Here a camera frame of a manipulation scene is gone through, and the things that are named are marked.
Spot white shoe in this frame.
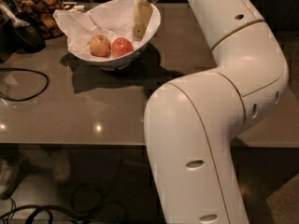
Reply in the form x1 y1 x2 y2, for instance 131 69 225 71
0 159 22 200

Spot white ceramic bowl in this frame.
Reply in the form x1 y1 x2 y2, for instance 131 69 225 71
67 0 161 70

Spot black cables on floor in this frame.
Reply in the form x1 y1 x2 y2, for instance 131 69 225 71
0 184 125 224

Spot black cable on table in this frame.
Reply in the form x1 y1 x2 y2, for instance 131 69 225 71
0 67 50 103

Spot small white box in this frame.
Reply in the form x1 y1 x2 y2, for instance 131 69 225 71
64 4 85 12

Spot glass jar of cookies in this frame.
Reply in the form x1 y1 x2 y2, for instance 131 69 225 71
14 0 63 39

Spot black round appliance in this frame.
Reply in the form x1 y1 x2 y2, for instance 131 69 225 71
0 1 46 53

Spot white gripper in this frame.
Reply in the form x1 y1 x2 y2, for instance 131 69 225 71
133 0 159 40

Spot yellow-red apple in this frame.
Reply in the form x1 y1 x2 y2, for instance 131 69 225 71
90 34 111 57

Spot red apple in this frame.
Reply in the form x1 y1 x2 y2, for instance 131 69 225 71
112 37 134 58

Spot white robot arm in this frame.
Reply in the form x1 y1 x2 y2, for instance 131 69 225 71
144 0 289 224

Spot white paper liner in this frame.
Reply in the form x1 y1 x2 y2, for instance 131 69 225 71
53 0 161 62

